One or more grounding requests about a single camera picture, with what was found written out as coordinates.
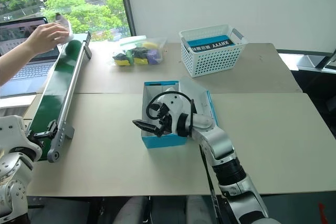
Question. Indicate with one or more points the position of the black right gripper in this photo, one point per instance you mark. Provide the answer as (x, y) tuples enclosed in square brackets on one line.
[(165, 125)]

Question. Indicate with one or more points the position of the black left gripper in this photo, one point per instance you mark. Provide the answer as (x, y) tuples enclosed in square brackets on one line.
[(34, 138)]

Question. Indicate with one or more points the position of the white cloth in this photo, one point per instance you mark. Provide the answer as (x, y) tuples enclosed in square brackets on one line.
[(65, 26)]

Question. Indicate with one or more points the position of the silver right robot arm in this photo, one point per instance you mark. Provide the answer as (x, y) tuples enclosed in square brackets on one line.
[(218, 140)]

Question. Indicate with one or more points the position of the person's bare forearm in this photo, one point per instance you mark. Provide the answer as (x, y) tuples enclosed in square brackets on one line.
[(14, 62)]

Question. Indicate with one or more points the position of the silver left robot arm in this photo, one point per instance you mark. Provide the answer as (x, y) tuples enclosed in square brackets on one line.
[(10, 179)]

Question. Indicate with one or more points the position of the blue cardboard shoebox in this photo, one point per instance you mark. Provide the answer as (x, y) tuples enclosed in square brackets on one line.
[(168, 140)]

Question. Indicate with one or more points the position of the person's bare hand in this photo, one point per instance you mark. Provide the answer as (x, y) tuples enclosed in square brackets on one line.
[(46, 36)]

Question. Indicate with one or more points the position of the green conveyor belt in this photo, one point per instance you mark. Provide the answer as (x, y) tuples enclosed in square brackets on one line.
[(56, 85)]

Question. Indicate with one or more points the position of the grey laptop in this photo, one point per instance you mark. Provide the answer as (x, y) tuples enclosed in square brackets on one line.
[(29, 74)]

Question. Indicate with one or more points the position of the clear bag of colourful sponges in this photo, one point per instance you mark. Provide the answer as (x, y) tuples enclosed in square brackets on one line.
[(139, 54)]

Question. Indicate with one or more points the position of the white perforated plastic basket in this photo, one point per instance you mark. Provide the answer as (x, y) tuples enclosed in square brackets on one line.
[(210, 61)]

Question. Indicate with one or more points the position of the black and blue carton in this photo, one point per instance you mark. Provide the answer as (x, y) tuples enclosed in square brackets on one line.
[(210, 43)]

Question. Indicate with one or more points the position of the grey side desk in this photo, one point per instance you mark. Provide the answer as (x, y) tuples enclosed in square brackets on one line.
[(309, 60)]

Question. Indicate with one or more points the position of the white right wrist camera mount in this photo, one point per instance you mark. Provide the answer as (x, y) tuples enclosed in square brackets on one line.
[(174, 104)]

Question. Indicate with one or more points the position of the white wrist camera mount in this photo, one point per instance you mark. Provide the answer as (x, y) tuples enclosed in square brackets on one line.
[(13, 134), (174, 104)]

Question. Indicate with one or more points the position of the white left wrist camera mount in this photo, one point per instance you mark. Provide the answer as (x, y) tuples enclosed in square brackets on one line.
[(13, 134)]

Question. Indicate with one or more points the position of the black window frame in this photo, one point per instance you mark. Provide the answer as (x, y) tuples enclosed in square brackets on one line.
[(126, 1)]

